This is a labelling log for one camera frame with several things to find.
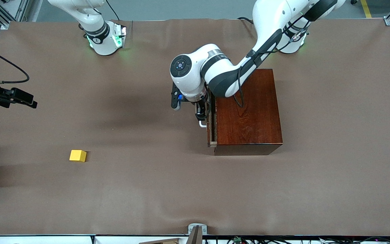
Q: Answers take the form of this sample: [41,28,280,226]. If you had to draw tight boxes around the grey metal bracket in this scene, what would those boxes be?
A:
[188,223,208,235]

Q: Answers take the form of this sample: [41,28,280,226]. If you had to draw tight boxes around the wooden drawer with white handle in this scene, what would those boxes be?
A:
[199,95,218,147]

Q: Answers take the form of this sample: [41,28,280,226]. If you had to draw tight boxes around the light wooden plank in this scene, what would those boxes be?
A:
[138,238,182,244]

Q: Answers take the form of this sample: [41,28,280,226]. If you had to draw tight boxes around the aluminium frame rails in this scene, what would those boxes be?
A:
[0,0,29,30]

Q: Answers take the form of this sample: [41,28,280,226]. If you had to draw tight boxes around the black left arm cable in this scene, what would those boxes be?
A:
[233,14,310,108]

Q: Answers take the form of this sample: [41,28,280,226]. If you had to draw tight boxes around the grey camera mount beam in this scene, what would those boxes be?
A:
[186,225,203,244]

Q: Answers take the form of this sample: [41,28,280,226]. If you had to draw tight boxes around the black right base cable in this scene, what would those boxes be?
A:
[105,0,119,21]

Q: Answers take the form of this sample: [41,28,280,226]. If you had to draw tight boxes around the yellow block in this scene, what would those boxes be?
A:
[69,150,87,162]

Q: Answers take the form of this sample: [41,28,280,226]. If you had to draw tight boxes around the black cable bundle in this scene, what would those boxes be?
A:
[203,236,390,244]

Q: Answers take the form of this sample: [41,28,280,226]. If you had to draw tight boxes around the brown table mat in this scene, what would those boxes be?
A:
[0,18,390,237]

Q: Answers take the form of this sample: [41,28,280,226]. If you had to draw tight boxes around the dark red wooden cabinet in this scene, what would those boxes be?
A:
[214,68,283,156]

